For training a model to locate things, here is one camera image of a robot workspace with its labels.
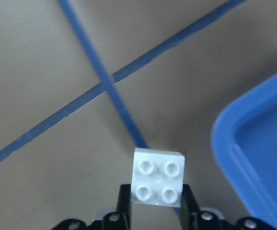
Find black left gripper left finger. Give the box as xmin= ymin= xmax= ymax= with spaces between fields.
xmin=93 ymin=184 xmax=132 ymax=230

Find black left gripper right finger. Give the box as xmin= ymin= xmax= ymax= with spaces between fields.
xmin=179 ymin=184 xmax=223 ymax=230

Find white toy block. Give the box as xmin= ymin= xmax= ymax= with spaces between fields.
xmin=131 ymin=148 xmax=185 ymax=208

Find blue plastic tray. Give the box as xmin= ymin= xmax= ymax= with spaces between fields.
xmin=211 ymin=73 xmax=277 ymax=228

